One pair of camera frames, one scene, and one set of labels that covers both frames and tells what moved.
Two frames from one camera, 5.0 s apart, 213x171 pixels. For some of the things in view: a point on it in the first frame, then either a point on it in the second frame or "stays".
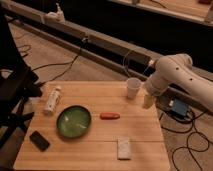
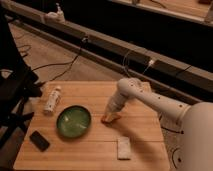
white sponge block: x=123 y=148 stays
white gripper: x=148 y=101 to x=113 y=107
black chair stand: x=16 y=89 stays
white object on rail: x=56 y=16 stays
